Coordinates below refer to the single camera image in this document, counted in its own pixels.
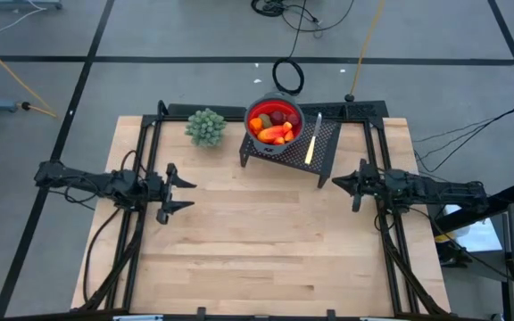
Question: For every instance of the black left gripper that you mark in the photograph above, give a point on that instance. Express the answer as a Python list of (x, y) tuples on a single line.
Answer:
[(156, 189)]

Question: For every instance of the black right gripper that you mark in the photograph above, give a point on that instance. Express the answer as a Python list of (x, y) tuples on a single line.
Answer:
[(373, 187)]

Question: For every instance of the dark red plum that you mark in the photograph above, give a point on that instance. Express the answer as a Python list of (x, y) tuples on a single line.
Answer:
[(293, 120), (277, 117)]

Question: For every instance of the red yellow mango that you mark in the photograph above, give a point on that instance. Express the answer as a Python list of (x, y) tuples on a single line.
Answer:
[(269, 134)]

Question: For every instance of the brown kiwi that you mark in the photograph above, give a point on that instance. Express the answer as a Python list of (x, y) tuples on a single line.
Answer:
[(266, 119)]

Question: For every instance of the red collapsible bowl grey rim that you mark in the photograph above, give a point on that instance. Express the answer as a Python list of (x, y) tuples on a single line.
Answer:
[(275, 105)]

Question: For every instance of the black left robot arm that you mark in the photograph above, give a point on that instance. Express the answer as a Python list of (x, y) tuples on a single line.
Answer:
[(83, 180)]

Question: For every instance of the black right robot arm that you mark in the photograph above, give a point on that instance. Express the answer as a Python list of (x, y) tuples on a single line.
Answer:
[(444, 191)]

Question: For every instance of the black perforated metal shelf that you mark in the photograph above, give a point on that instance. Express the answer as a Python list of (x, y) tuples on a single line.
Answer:
[(326, 156)]

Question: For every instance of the green succulent in white pot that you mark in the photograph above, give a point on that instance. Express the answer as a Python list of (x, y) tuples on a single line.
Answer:
[(205, 128)]

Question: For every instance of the black clamp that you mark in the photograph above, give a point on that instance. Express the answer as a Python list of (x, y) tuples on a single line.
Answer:
[(330, 313), (201, 312)]

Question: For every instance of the black diagonal support beam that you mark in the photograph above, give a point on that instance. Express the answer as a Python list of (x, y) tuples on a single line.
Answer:
[(509, 196)]

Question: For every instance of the black aluminium table frame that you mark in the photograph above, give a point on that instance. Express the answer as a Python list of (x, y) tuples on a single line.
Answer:
[(359, 110)]

